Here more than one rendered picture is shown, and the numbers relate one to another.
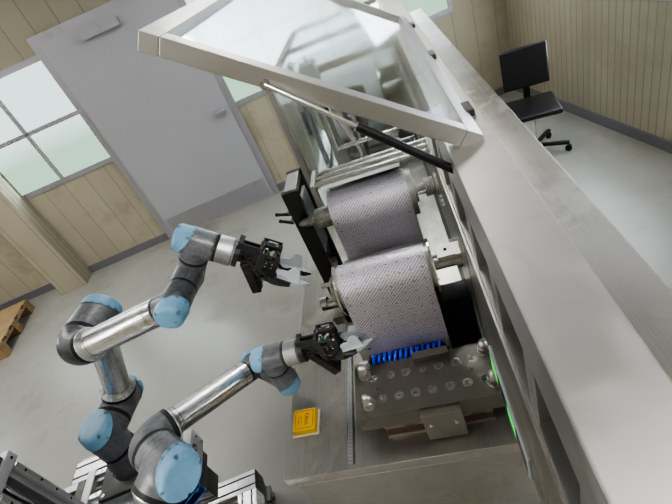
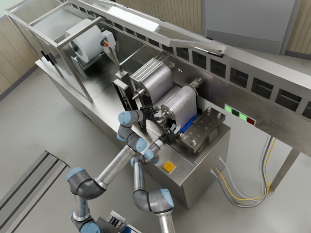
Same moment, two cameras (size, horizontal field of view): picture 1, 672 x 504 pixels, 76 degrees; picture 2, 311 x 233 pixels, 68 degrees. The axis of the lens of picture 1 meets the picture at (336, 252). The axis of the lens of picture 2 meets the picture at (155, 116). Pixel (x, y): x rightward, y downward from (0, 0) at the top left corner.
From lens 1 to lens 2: 1.09 m
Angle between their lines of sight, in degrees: 38
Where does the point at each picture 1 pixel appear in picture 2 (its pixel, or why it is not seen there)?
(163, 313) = (142, 145)
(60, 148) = not seen: outside the picture
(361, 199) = (156, 79)
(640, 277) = not seen: hidden behind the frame
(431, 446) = (210, 145)
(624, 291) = not seen: hidden behind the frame
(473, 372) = (212, 117)
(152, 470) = (163, 201)
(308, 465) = (182, 176)
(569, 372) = (298, 81)
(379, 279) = (183, 101)
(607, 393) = (305, 81)
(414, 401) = (204, 134)
